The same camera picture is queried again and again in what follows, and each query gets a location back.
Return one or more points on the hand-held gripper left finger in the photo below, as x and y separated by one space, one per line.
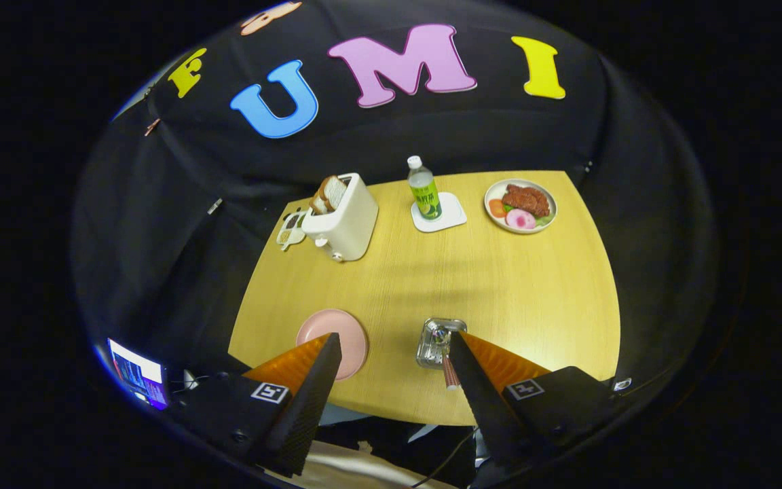
299 407

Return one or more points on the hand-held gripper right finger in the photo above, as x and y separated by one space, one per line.
482 407

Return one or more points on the metal perforated basket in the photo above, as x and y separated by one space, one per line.
428 350

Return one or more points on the white shirt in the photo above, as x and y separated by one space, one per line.
350 468

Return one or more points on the pink plate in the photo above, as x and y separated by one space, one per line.
350 333

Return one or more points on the lit computer monitor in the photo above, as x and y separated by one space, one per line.
136 373

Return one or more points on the white divided condiment tray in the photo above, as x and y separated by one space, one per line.
289 231

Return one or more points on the white toaster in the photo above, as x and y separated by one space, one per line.
347 224

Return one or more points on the pink round food slice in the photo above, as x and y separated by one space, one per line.
520 219

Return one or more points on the green vegetable piece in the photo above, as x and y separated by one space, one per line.
544 220

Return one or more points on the white square coaster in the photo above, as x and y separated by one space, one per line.
453 210

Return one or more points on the orange carrot slice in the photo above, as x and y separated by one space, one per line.
497 208

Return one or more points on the toast bread slice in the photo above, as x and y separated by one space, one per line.
334 191
320 205

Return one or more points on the brown meat slice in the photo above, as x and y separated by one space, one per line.
527 199

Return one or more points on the white food plate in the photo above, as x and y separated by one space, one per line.
496 190

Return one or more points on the green tea bottle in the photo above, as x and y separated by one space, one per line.
425 197

